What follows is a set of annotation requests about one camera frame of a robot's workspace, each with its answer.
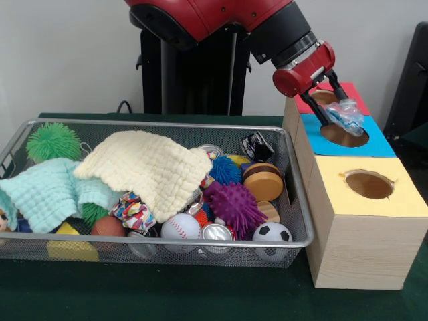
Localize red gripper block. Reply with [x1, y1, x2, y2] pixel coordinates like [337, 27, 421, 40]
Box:
[272, 41, 350, 128]

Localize silver red drink can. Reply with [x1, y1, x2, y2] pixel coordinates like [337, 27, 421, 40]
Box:
[201, 223, 235, 245]

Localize cream yellow waffle cloth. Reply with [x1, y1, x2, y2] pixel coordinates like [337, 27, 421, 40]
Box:
[74, 130, 213, 223]

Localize mint green waffle cloth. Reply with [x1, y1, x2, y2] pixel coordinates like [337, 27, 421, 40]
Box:
[0, 157, 122, 233]

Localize wooden box with three holes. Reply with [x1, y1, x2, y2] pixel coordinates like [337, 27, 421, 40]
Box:
[282, 80, 428, 290]

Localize shallow clear mesh bin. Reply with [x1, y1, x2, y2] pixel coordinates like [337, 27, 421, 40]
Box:
[0, 119, 315, 270]

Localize black upright panel stand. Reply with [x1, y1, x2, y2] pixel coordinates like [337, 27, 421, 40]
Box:
[385, 22, 428, 151]

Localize brown wooden yo-yo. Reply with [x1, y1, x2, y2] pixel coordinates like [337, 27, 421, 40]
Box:
[242, 163, 284, 203]

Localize blue spiky ball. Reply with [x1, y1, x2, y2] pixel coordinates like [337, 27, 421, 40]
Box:
[209, 156, 243, 186]

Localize purple spiky ball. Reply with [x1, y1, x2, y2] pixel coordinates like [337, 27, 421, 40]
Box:
[203, 182, 267, 240]

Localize small soccer ball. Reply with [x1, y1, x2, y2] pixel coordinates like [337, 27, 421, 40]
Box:
[253, 222, 293, 243]

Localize small baseball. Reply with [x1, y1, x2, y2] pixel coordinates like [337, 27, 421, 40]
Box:
[160, 214, 201, 241]

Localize multicoloured patterned fabric ball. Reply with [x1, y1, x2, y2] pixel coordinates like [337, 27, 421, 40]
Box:
[110, 192, 158, 235]

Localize dark green table cloth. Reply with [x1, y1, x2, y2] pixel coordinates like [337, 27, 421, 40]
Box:
[0, 112, 428, 321]

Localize green spiky rubber ball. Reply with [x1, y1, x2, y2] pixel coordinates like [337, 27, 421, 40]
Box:
[25, 122, 82, 163]

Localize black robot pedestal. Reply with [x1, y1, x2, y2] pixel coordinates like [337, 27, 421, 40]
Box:
[137, 27, 252, 116]

